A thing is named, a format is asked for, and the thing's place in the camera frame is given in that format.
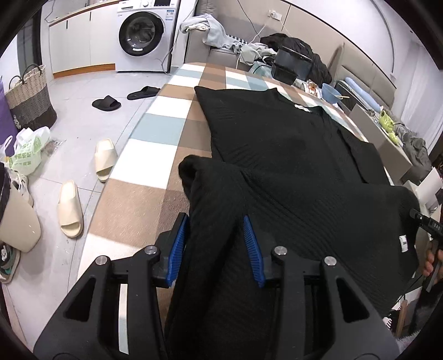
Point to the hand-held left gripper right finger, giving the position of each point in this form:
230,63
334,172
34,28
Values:
252,250

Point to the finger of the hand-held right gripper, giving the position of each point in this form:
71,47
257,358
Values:
415,214

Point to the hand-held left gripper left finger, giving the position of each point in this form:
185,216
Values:
176,249

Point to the black knit sweater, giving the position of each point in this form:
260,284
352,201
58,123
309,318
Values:
294,155

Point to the person's right forearm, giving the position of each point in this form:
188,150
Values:
424,308

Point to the pale green clothes pile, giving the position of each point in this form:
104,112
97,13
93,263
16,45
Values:
254,53

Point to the grey clothes pile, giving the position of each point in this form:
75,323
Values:
214,33

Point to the person's right hand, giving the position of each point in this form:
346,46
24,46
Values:
431,263

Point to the white paper box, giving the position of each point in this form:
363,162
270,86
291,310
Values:
427,185

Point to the dark grey cloth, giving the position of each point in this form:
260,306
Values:
413,147

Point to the grey cardboard box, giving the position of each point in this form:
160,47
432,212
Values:
380,142

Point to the green toy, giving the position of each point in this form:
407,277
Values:
386,121

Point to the cream slipper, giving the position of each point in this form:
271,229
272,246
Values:
104,159
70,211

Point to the blue bolster pillow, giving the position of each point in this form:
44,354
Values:
361,91

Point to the blue bowl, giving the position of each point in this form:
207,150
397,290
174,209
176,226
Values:
330,94

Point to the black slipper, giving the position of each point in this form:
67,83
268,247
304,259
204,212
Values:
143,92
106,104

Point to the cream trash bin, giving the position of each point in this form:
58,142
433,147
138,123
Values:
17,221

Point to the snack wrapper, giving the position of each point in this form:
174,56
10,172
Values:
312,88

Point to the white sneaker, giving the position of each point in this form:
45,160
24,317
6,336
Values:
22,187

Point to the grey green sneaker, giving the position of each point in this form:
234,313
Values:
8,263

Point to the black jacket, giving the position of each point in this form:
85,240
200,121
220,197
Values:
318,67

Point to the green white plastic bag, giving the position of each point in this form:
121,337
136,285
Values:
27,152

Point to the black open box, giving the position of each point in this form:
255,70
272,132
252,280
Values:
292,64

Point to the grey sofa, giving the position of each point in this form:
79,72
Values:
197,48

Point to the woven laundry basket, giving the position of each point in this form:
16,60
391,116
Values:
31,100

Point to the purple bag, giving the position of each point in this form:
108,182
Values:
7,114

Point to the white washing machine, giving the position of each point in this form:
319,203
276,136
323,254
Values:
145,34

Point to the white cabinet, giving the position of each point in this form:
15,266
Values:
79,41

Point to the wall outlet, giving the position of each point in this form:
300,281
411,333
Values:
275,15

